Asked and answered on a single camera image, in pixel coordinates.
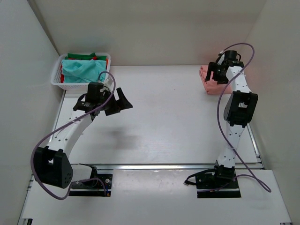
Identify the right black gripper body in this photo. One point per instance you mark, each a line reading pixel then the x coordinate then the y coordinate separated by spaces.
pixel 218 73

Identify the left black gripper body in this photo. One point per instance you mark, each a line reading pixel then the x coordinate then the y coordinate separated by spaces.
pixel 112 106

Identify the pink t shirt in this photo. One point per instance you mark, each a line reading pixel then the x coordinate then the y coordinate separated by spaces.
pixel 211 87

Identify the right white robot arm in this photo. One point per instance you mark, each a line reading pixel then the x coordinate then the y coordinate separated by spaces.
pixel 238 113

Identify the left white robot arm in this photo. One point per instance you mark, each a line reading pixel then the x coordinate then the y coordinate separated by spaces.
pixel 50 164

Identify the teal t shirt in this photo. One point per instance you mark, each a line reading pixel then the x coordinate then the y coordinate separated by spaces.
pixel 82 70

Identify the green t shirt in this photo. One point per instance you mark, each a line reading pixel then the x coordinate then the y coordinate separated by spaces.
pixel 71 56

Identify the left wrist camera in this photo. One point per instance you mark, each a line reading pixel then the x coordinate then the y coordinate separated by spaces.
pixel 97 93

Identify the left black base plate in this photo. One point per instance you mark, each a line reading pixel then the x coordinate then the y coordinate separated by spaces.
pixel 94 188

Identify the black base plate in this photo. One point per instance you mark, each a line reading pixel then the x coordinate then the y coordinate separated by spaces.
pixel 94 188
pixel 207 186

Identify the aluminium rail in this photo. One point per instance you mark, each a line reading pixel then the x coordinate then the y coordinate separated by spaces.
pixel 159 132

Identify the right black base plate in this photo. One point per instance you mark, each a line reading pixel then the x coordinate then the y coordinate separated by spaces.
pixel 207 186

